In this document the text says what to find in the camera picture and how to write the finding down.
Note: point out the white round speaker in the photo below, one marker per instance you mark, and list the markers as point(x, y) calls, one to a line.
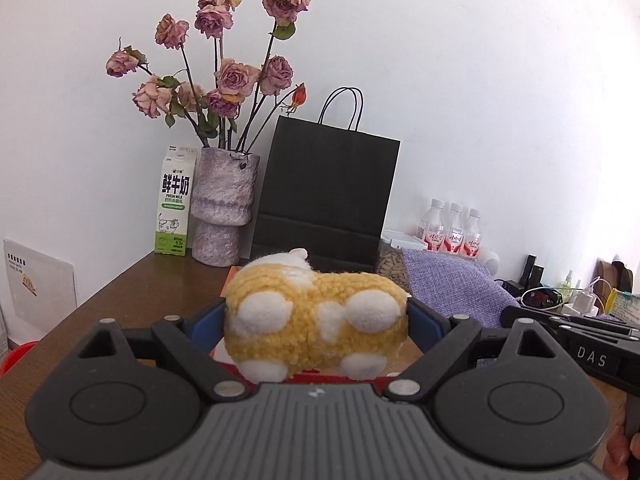
point(491, 261)

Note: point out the black charger block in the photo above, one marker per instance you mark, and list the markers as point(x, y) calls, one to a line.
point(512, 287)

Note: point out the white envelope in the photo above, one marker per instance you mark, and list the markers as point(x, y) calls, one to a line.
point(40, 285)

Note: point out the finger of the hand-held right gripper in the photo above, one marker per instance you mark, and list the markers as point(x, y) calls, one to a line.
point(525, 315)
point(600, 334)

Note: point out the dried pink rose bouquet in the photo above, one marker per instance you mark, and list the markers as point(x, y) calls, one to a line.
point(232, 77)

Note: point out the white wall charger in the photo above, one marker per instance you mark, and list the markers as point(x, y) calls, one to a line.
point(582, 302)

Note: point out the black paper bag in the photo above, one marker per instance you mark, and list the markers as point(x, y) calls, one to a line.
point(325, 185)

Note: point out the white green milk carton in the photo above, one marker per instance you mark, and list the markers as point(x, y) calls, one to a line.
point(175, 210)

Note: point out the purple textured vase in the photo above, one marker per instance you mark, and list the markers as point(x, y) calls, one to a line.
point(222, 200)

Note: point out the yellow white plush toy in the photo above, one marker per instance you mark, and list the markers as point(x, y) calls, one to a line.
point(310, 310)

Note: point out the red plastic object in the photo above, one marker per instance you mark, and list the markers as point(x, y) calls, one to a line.
point(15, 357)

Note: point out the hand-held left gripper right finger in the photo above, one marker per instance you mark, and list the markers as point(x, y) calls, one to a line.
point(420, 327)

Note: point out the brown board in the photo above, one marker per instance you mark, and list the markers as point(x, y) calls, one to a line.
point(612, 272)

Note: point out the printed yellow teal packet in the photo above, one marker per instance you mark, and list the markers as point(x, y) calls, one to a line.
point(627, 307)

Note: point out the clear bottle red label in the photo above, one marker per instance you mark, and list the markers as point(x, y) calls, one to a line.
point(432, 232)
point(473, 242)
point(454, 237)

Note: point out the black upright adapter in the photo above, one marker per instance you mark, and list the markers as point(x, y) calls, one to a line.
point(532, 272)

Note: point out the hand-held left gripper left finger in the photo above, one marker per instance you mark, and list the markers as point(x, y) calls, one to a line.
point(210, 327)

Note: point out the clear jar of seeds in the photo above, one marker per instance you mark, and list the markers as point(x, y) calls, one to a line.
point(392, 262)

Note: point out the small clear spray bottle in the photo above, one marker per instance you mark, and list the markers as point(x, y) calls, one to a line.
point(567, 285)
point(578, 287)

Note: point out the purple woven cloth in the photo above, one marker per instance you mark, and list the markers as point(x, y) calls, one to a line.
point(450, 285)

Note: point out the person's right hand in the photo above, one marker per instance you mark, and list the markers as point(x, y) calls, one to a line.
point(615, 460)

